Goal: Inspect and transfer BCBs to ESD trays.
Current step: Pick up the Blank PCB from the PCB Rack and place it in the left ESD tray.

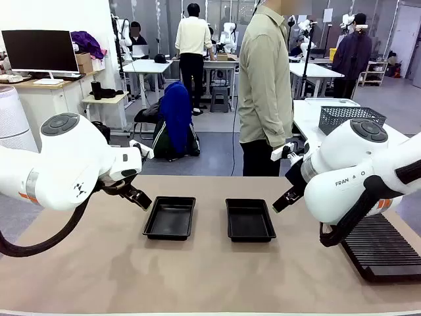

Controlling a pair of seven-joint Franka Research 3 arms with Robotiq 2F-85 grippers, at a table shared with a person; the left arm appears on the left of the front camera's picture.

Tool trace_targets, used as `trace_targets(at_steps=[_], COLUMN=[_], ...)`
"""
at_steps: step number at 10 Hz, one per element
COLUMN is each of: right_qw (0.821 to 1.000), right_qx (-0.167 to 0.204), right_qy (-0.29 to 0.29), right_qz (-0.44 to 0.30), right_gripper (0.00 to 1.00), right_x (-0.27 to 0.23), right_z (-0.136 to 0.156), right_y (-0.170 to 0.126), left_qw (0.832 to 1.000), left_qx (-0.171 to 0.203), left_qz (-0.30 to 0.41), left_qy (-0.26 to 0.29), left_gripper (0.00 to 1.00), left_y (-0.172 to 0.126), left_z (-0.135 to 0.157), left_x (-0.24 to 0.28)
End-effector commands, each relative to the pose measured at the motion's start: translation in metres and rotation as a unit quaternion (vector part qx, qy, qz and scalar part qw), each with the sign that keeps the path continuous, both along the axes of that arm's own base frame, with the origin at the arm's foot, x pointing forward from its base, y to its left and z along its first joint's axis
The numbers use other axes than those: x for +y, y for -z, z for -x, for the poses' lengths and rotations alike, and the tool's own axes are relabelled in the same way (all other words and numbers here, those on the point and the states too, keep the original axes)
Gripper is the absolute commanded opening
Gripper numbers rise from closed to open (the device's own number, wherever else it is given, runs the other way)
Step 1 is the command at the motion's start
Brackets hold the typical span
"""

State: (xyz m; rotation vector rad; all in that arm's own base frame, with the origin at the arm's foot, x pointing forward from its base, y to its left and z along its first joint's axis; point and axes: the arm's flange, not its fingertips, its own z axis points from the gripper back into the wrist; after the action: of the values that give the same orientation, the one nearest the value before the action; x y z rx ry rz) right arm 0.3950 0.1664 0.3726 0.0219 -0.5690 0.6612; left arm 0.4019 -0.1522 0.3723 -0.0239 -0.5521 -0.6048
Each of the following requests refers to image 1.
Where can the blue jacket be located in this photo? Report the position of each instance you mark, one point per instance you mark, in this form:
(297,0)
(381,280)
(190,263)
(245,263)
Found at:
(176,115)

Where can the black tumbler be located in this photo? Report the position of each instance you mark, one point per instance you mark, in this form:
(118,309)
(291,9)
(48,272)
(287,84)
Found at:
(95,90)

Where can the white air purifier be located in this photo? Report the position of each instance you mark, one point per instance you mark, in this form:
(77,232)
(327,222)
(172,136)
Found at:
(13,115)

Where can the black tripod stand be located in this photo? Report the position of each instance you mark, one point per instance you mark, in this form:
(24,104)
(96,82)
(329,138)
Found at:
(306,66)

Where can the black backpack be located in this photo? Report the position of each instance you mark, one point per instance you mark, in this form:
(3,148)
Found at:
(101,130)

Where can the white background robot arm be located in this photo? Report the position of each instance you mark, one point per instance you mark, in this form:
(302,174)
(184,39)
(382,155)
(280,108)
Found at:
(228,36)
(304,29)
(124,36)

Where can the person in white shirt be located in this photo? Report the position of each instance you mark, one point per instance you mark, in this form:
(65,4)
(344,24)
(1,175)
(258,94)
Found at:
(192,49)

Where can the purple cloth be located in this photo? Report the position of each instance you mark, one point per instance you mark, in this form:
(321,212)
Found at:
(85,42)

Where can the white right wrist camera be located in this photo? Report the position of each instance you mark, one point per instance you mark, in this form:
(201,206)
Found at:
(283,151)

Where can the white office desk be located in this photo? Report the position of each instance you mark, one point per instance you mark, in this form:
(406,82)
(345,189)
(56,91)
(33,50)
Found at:
(148,66)

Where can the silver laptop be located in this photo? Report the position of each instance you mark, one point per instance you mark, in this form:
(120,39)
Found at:
(140,51)

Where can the small cardboard box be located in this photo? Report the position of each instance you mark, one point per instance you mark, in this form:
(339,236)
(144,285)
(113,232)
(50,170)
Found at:
(84,62)

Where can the person in dark jacket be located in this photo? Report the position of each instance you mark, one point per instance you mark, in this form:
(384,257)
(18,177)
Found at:
(352,56)

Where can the yellow bin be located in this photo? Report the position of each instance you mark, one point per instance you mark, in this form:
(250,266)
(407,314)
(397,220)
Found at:
(333,54)

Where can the black ESD tray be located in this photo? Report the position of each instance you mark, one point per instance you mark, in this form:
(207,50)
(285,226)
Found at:
(250,220)
(169,219)

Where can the grey step stool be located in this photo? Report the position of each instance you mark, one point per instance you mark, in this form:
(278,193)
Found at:
(219,98)

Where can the metal storage shelf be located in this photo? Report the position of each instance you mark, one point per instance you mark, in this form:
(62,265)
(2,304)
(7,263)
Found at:
(375,72)

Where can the person in beige shirt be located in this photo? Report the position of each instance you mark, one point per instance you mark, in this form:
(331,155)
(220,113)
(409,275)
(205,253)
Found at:
(263,82)

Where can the dark green-striped jacket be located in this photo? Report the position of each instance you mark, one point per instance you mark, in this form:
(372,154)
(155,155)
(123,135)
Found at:
(164,145)

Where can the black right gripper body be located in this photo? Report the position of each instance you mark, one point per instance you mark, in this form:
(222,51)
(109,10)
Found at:
(296,176)

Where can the black computer monitor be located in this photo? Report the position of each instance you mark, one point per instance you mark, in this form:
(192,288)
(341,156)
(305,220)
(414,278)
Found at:
(39,51)

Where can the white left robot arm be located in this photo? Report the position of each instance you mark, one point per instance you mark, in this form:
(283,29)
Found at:
(65,154)

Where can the grey workbench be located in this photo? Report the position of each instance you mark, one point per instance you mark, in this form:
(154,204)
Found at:
(223,64)

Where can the seated person dark top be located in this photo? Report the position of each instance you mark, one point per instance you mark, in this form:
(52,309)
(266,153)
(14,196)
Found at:
(137,37)

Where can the person's left beige-sleeved forearm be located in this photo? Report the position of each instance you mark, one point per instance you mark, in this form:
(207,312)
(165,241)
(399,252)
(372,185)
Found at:
(284,131)

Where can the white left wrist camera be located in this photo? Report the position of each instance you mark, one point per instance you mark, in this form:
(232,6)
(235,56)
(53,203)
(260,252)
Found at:
(143,149)

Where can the white cabinet desk wooden top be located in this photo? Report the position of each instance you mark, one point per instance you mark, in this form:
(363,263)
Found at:
(59,105)

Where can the black slotted board rack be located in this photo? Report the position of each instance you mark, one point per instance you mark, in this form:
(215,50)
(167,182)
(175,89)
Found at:
(381,250)

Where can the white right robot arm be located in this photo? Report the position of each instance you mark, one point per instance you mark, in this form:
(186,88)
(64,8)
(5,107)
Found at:
(345,158)

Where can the small wood-top side table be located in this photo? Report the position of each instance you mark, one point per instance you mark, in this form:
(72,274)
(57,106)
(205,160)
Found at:
(105,100)

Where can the white keyboard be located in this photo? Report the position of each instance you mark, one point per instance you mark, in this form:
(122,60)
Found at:
(47,81)

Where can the white side table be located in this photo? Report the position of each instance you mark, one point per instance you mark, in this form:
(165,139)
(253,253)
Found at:
(306,115)

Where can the black cap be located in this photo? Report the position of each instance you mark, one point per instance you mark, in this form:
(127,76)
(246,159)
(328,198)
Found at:
(161,59)

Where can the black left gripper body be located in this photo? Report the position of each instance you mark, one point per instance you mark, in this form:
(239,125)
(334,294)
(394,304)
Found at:
(115,187)

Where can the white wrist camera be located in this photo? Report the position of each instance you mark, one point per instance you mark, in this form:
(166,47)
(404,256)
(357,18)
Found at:
(283,151)
(143,149)

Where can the white background table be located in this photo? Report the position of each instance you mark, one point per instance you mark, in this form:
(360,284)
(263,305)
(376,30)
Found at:
(312,70)

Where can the black metal chair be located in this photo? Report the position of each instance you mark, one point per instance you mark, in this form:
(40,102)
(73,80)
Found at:
(143,120)

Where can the grey mesh basket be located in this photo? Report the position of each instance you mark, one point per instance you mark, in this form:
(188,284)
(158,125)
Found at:
(342,116)

